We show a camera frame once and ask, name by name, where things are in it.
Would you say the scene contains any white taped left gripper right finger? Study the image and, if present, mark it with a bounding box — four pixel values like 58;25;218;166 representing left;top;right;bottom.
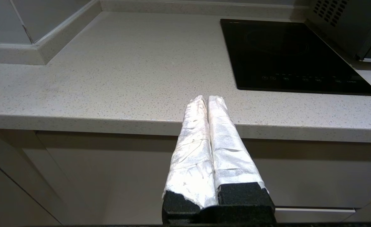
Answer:
206;95;276;225

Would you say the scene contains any small beige cabinet drawer front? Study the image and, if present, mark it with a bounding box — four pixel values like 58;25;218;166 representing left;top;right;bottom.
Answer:
274;207;356;224

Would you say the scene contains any silver microwave oven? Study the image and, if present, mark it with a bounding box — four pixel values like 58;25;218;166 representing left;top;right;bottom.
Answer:
305;0;371;60

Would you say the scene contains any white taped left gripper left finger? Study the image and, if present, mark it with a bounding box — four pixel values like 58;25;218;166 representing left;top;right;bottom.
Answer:
162;95;218;225

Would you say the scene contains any beige corner cabinet panel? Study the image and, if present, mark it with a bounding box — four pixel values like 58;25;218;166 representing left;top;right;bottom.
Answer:
0;128;79;226

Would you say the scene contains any black induction cooktop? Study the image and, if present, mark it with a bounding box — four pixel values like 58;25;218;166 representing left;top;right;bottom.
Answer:
220;19;371;96

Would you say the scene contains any large beige cabinet drawer front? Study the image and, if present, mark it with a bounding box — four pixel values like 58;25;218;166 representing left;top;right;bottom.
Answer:
36;130;371;225

